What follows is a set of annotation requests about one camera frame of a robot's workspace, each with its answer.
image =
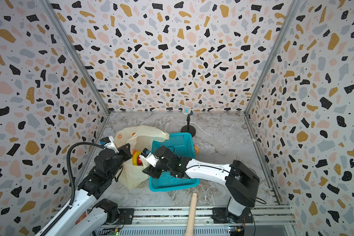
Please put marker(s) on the black stand round mirror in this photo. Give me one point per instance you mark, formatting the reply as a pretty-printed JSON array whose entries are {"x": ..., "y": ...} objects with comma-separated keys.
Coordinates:
[{"x": 188, "y": 128}]

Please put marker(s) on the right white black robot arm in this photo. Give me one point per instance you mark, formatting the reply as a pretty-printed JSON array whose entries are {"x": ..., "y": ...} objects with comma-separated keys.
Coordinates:
[{"x": 241, "y": 182}]

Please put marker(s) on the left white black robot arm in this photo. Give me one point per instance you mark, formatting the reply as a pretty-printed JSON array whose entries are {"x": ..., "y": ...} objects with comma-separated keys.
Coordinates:
[{"x": 84, "y": 197}]

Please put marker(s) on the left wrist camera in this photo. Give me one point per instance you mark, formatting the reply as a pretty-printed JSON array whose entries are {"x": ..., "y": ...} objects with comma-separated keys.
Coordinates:
[{"x": 109, "y": 142}]

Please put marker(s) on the aluminium rail base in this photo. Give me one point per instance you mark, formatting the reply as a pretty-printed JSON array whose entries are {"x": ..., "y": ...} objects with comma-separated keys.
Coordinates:
[{"x": 262, "y": 220}]

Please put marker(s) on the cream plastic bag orange print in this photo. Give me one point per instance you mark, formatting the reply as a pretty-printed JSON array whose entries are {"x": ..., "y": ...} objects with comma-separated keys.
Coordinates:
[{"x": 139, "y": 138}]

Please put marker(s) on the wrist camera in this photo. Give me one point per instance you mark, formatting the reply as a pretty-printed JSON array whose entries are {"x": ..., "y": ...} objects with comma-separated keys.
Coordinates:
[
  {"x": 109, "y": 142},
  {"x": 148, "y": 158}
]

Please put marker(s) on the red label tag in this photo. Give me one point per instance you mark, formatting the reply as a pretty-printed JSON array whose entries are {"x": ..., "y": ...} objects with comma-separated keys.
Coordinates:
[{"x": 82, "y": 217}]

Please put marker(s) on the teal plastic basket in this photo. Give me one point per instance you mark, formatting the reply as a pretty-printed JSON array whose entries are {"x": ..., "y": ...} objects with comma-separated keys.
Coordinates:
[{"x": 178, "y": 149}]

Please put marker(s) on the wooden stick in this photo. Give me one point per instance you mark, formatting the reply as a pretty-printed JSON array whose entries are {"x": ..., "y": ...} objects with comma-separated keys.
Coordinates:
[{"x": 191, "y": 217}]

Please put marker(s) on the pink yellow toy sticker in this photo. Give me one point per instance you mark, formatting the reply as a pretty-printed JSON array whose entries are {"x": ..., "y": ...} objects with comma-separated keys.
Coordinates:
[{"x": 196, "y": 150}]

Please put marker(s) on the yellow banana toy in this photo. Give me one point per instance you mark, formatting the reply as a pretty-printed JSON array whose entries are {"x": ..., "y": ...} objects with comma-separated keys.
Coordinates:
[{"x": 134, "y": 157}]

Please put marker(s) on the red strawberry toy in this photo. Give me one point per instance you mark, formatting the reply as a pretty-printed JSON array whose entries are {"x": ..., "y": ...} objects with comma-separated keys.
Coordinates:
[{"x": 139, "y": 161}]

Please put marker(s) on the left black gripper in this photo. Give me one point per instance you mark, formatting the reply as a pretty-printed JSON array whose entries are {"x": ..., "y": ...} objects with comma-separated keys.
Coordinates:
[{"x": 126, "y": 152}]

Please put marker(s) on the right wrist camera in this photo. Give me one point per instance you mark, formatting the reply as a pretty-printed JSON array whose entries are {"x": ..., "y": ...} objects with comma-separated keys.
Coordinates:
[{"x": 148, "y": 158}]

